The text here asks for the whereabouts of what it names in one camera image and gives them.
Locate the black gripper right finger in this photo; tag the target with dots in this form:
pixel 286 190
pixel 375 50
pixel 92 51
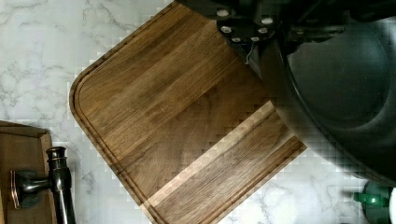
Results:
pixel 315 21

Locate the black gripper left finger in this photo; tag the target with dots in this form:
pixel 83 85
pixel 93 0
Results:
pixel 243 23

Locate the wooden cutting board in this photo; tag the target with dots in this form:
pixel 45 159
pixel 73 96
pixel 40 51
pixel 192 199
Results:
pixel 183 123

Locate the green bottle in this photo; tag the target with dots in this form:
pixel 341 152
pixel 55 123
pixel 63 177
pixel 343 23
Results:
pixel 375 202

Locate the dark bronze faucet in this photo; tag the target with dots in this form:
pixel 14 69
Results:
pixel 25 186

